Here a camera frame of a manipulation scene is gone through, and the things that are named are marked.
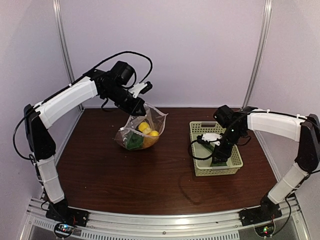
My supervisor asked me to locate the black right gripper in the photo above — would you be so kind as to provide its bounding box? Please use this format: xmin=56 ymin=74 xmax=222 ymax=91
xmin=212 ymin=126 xmax=245 ymax=164

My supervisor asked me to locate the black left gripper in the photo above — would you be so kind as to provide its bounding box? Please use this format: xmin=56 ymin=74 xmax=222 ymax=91
xmin=103 ymin=83 xmax=146 ymax=116

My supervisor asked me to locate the green pepper toy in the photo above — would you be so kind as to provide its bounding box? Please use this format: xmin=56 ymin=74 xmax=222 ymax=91
xmin=210 ymin=161 xmax=228 ymax=167

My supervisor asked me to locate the yellow lemon toy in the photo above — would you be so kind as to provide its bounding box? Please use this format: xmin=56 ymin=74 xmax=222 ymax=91
xmin=138 ymin=121 xmax=152 ymax=135

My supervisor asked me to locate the clear zip top bag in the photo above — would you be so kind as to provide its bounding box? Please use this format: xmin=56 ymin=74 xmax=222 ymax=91
xmin=114 ymin=103 xmax=168 ymax=151

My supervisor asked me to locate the green bok choy toy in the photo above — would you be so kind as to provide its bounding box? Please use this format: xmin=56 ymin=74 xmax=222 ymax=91
xmin=125 ymin=132 xmax=144 ymax=151

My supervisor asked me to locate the orange mango slice toy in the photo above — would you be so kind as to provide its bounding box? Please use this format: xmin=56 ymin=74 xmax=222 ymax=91
xmin=142 ymin=130 xmax=159 ymax=149

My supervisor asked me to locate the dark green cucumber toy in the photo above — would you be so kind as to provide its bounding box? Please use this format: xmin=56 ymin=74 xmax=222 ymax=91
xmin=202 ymin=143 xmax=215 ymax=154

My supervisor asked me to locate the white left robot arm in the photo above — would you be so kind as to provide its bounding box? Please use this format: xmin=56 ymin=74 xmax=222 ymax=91
xmin=24 ymin=61 xmax=153 ymax=222

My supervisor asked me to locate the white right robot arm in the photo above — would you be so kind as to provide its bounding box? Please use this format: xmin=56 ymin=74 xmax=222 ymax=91
xmin=212 ymin=105 xmax=320 ymax=221

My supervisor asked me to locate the pale green perforated basket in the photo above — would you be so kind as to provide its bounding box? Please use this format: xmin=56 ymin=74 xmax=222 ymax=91
xmin=189 ymin=121 xmax=243 ymax=177

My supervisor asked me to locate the right circuit board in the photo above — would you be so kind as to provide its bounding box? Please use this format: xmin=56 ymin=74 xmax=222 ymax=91
xmin=254 ymin=223 xmax=275 ymax=238

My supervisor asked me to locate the circuit board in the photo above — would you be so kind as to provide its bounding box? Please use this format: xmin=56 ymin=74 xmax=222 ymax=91
xmin=53 ymin=222 xmax=76 ymax=238
xmin=254 ymin=223 xmax=275 ymax=238

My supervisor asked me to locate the left circuit board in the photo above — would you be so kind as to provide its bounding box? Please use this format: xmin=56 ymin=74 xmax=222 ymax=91
xmin=53 ymin=222 xmax=76 ymax=238

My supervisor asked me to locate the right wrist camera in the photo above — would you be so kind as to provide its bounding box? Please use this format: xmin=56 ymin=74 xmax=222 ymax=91
xmin=196 ymin=133 xmax=222 ymax=146

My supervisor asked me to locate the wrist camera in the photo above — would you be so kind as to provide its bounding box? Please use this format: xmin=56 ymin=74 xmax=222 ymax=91
xmin=128 ymin=81 xmax=153 ymax=98
xmin=196 ymin=133 xmax=222 ymax=146

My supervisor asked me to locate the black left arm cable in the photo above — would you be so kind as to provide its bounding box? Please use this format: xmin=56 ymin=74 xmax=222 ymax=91
xmin=12 ymin=50 xmax=154 ymax=161

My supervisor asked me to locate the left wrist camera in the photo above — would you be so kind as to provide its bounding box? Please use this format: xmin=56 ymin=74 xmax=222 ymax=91
xmin=128 ymin=81 xmax=153 ymax=98

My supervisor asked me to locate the black right camera cable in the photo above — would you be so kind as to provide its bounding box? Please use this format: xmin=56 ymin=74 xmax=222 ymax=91
xmin=186 ymin=124 xmax=233 ymax=161

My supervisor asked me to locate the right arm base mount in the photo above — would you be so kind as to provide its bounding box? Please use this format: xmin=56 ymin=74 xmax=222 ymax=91
xmin=238 ymin=203 xmax=283 ymax=227

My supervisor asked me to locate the aluminium front rail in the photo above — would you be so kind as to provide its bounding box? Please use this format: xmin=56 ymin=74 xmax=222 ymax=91
xmin=18 ymin=197 xmax=311 ymax=240

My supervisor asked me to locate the left aluminium corner post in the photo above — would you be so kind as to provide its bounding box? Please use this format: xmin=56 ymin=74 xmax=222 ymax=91
xmin=51 ymin=0 xmax=85 ymax=112

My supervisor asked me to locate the aluminium corner post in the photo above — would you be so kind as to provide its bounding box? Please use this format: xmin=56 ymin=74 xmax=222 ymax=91
xmin=51 ymin=0 xmax=85 ymax=112
xmin=242 ymin=0 xmax=273 ymax=108

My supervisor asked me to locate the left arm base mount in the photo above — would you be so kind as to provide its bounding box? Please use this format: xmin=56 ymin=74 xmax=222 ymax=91
xmin=45 ymin=203 xmax=89 ymax=227

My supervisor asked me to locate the right aluminium corner post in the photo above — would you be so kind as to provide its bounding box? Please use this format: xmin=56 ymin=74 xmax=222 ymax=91
xmin=242 ymin=0 xmax=273 ymax=108

